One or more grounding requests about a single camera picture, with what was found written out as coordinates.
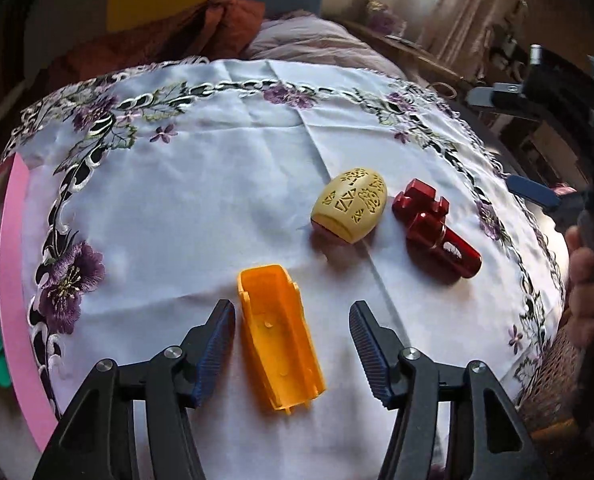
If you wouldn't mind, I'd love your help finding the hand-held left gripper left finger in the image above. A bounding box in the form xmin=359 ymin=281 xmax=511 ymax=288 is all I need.
xmin=32 ymin=300 xmax=235 ymax=480

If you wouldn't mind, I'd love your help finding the orange plastic trough piece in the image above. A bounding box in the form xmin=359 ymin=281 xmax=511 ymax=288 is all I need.
xmin=237 ymin=264 xmax=326 ymax=415

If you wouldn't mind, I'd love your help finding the rust-coloured blanket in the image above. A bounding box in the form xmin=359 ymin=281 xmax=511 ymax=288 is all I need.
xmin=47 ymin=0 xmax=268 ymax=81

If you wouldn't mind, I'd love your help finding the white floral embroidered tablecloth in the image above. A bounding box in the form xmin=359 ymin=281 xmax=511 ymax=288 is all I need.
xmin=0 ymin=57 xmax=565 ymax=480

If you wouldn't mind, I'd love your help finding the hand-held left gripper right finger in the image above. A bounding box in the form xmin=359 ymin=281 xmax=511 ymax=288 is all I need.
xmin=349 ymin=301 xmax=550 ymax=480

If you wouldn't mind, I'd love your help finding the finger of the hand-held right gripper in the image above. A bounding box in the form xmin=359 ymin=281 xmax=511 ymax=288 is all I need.
xmin=506 ymin=174 xmax=594 ymax=222
xmin=467 ymin=82 xmax=528 ymax=108

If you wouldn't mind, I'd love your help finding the red notched block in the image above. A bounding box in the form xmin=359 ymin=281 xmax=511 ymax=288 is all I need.
xmin=393 ymin=178 xmax=450 ymax=226

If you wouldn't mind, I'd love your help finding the yellow carved oval box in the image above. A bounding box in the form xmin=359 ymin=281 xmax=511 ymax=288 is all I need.
xmin=311 ymin=169 xmax=389 ymax=245

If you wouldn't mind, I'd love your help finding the red metallic cylinder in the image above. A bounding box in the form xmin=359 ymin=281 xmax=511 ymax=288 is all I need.
xmin=406 ymin=212 xmax=482 ymax=281

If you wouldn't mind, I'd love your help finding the pale patterned curtain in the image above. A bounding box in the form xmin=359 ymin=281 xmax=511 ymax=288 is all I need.
xmin=427 ymin=0 xmax=528 ymax=61

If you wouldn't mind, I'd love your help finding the brown woven object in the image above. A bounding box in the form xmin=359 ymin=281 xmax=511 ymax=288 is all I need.
xmin=519 ymin=330 xmax=592 ymax=441

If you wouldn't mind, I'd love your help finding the person's right hand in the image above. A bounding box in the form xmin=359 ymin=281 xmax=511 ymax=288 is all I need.
xmin=562 ymin=225 xmax=594 ymax=351

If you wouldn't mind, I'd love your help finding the wooden side table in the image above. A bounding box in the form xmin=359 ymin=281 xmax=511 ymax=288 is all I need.
xmin=347 ymin=15 xmax=468 ymax=91

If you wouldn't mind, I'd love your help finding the small decorated box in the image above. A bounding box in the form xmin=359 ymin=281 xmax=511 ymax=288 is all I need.
xmin=364 ymin=0 xmax=403 ymax=36

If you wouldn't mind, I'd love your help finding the grey pink pillow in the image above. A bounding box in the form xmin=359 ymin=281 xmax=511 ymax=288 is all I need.
xmin=244 ymin=15 xmax=403 ymax=78

